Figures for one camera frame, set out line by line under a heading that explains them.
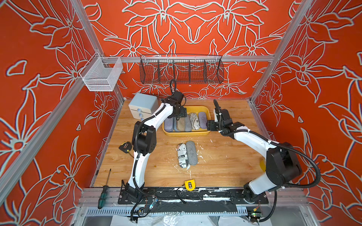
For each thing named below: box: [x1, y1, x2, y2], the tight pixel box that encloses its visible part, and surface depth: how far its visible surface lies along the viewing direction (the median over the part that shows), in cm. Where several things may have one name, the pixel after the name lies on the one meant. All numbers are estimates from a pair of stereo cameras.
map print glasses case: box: [189, 112, 201, 130], surface depth 102 cm
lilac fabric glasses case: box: [198, 111, 208, 130], surface depth 106 cm
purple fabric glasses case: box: [164, 116, 174, 133], surface depth 97 cm
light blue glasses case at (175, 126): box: [172, 121, 179, 132], surface depth 100 cm
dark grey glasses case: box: [185, 140, 198, 166], surface depth 87 cm
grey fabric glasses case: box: [184, 113, 192, 132], surface depth 100 cm
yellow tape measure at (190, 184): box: [184, 178, 196, 192], surface depth 77 cm
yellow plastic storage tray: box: [162, 105, 212, 136], surface depth 99 cm
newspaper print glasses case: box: [176, 143, 190, 169], surface depth 86 cm
